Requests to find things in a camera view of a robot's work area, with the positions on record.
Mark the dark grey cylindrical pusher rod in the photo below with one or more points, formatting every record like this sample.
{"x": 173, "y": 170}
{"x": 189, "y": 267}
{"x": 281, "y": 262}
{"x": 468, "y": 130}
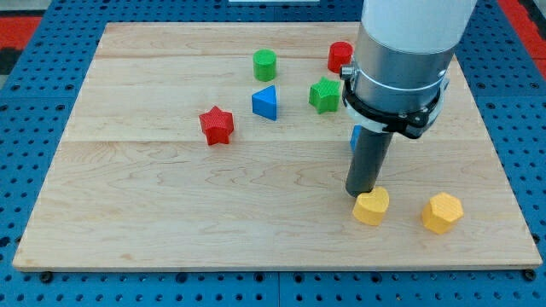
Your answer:
{"x": 367, "y": 161}

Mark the green star block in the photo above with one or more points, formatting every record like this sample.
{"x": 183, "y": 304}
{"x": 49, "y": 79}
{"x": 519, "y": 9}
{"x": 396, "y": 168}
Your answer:
{"x": 325, "y": 95}

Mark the yellow hexagon block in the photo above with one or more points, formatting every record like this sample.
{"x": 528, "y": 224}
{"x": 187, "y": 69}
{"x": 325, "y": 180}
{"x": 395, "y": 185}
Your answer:
{"x": 441, "y": 213}

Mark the green cylinder block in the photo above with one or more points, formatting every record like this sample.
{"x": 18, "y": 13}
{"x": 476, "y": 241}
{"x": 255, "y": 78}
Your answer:
{"x": 264, "y": 65}

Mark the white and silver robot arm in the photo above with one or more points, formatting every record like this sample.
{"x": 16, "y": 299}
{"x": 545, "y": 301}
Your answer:
{"x": 396, "y": 79}

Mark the red star block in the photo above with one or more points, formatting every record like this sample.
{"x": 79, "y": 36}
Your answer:
{"x": 216, "y": 125}

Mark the light wooden board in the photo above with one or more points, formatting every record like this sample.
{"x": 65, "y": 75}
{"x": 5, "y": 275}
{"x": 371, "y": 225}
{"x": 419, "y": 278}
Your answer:
{"x": 135, "y": 187}

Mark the red cylinder block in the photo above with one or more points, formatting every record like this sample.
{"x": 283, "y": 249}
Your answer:
{"x": 340, "y": 53}

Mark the blue block behind rod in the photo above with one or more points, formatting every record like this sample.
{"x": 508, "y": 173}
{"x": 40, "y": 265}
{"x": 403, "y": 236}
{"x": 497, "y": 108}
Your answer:
{"x": 354, "y": 136}

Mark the yellow heart block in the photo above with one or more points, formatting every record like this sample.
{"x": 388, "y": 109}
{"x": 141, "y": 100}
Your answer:
{"x": 371, "y": 207}

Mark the blue triangle block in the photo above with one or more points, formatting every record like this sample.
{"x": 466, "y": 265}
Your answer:
{"x": 264, "y": 103}

